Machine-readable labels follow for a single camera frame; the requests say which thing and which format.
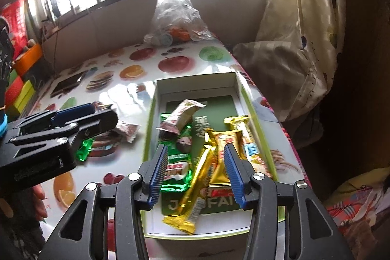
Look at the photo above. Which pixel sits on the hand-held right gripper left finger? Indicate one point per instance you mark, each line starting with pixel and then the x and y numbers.
pixel 157 177

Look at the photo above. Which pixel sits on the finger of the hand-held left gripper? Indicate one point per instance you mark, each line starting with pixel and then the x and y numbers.
pixel 100 123
pixel 73 113

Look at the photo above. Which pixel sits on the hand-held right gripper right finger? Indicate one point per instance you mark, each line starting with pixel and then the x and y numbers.
pixel 234 177

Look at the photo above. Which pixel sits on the green snack packet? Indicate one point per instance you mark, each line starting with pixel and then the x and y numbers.
pixel 178 153
pixel 84 150

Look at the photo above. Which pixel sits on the long gold snack bar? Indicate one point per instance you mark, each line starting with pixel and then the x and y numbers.
pixel 190 193

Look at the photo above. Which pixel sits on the long yellow orange snack packet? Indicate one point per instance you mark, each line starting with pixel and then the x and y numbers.
pixel 246 138

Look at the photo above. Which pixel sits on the white brown snack packet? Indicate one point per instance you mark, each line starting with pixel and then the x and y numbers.
pixel 182 113

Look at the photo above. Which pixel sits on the white and green cardboard box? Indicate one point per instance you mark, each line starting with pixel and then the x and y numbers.
pixel 219 107

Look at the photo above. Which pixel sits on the person's left hand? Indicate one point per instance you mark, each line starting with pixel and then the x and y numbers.
pixel 39 202

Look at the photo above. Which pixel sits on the red brown snack packet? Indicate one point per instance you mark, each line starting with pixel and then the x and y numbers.
pixel 128 130

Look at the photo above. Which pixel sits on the black phone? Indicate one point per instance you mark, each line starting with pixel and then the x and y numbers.
pixel 68 84

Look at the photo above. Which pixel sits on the fruit print tablecloth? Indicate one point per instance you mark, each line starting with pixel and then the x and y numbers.
pixel 122 71

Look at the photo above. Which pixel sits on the stack of colourful boxes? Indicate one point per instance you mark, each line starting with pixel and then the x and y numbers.
pixel 19 92

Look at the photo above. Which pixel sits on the orange box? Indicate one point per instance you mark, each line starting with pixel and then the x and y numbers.
pixel 29 59

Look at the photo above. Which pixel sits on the black patterned object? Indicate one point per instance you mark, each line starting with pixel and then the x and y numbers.
pixel 5 53

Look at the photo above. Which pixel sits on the red printed bag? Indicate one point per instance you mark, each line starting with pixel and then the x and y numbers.
pixel 16 22

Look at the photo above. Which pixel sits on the colourful printed cloth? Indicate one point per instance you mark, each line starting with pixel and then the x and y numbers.
pixel 359 205

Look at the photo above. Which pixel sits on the clear plastic bag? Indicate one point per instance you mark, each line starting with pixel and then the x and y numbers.
pixel 175 13

